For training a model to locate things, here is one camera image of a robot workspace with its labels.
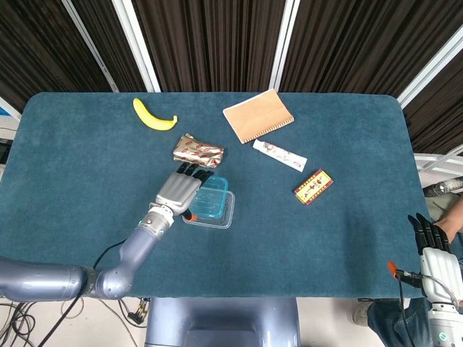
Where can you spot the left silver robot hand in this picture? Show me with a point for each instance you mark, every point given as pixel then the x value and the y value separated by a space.
pixel 179 191

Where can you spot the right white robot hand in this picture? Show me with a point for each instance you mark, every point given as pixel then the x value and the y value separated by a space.
pixel 441 271

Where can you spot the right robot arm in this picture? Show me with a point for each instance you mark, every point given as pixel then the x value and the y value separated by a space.
pixel 446 325

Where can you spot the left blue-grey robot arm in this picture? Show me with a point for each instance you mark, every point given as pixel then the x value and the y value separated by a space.
pixel 141 246

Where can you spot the person's bare forearm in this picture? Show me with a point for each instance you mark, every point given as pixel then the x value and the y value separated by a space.
pixel 452 220

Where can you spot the clear plastic container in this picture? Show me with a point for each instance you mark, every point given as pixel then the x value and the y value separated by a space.
pixel 230 211

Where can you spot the gold foil snack packet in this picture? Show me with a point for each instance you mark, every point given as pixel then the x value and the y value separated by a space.
pixel 195 150

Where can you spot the blue jeans leg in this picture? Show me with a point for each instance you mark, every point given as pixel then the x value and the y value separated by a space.
pixel 394 321

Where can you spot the yellow banana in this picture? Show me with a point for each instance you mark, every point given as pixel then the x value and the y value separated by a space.
pixel 148 121

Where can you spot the grey worn shoe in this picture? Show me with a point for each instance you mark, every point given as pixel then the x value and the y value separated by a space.
pixel 361 312

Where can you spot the tan spiral notebook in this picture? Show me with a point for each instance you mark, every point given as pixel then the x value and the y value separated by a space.
pixel 257 115

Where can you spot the white squeeze tube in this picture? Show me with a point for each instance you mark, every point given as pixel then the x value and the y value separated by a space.
pixel 282 155

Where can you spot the teal table cloth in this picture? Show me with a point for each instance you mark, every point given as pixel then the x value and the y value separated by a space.
pixel 289 246

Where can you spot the yellow and black plug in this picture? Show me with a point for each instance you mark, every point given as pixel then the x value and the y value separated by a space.
pixel 139 311

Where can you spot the red and yellow small box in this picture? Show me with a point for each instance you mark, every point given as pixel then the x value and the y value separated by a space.
pixel 314 187

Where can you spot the blue-grey robot torso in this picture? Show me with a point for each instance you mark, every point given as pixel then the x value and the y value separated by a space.
pixel 220 321

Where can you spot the dark brown pleated curtain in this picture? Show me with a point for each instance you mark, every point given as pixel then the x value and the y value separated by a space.
pixel 217 43

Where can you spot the white metal floor frame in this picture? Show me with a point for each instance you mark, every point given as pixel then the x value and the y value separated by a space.
pixel 437 162

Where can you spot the wide white frame post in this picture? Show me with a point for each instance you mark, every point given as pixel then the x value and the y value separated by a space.
pixel 139 47

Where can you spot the thin white frame post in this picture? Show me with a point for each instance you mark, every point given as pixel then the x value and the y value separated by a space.
pixel 90 47

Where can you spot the slanted white frame post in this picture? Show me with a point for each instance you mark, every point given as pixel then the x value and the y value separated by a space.
pixel 430 72

